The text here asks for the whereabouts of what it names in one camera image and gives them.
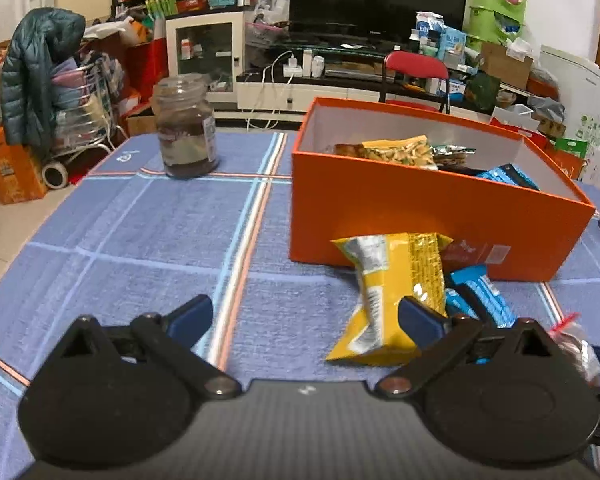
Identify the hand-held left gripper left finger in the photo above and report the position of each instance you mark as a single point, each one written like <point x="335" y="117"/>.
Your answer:
<point x="192" y="312"/>

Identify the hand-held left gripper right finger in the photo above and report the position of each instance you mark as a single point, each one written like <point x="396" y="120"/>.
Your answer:
<point x="420" y="317"/>

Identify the clear packet of dark cookies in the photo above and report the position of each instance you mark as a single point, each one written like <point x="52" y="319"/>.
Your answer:
<point x="572" y="347"/>

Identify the yellow snack packet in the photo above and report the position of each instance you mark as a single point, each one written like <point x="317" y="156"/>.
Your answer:
<point x="410" y="270"/>

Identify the large blue snack packet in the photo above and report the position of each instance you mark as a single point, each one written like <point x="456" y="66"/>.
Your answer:
<point x="480" y="295"/>

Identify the orange cardboard box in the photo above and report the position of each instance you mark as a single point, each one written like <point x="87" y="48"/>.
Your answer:
<point x="380" y="210"/>

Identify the yellow packet of green nuts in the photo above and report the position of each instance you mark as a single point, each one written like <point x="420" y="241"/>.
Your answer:
<point x="402" y="152"/>

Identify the small blue snack packet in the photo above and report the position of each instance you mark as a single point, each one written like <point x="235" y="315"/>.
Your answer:
<point x="507" y="175"/>

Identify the orange peanut snack packet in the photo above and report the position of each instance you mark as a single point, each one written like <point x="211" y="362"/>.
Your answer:
<point x="347" y="150"/>

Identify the blue plaid tablecloth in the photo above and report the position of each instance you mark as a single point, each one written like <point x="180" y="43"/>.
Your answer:
<point x="130" y="240"/>

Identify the glass jar with dark contents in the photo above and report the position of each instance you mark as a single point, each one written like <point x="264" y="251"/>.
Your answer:
<point x="187" y="130"/>

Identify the roll of tape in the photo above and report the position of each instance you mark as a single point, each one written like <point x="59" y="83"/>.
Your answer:
<point x="56" y="175"/>

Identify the orange paper bag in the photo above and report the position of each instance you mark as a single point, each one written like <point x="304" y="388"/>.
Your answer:
<point x="15" y="170"/>

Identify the dark green bag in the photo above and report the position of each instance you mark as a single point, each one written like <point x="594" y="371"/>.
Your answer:
<point x="482" y="90"/>

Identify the red chair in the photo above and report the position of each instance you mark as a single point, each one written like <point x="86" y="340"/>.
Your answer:
<point x="415" y="65"/>

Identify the white cabinet with glass door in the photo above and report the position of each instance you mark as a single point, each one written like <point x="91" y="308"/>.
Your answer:
<point x="205" y="55"/>

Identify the white power strip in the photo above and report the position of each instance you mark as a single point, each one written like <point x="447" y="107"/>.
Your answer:
<point x="292" y="67"/>

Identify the brown cardboard box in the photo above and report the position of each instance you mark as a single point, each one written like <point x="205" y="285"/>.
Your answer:
<point x="505" y="65"/>

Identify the white appliance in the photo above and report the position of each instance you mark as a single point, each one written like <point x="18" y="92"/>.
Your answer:
<point x="575" y="85"/>

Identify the glass television stand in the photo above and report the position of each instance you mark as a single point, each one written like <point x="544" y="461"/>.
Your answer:
<point x="340" y="52"/>

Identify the dark green puffer jacket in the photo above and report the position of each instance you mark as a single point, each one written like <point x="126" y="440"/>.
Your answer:
<point x="30" y="75"/>

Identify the green plastic drawers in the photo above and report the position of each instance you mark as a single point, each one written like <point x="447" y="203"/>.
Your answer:
<point x="490" y="5"/>

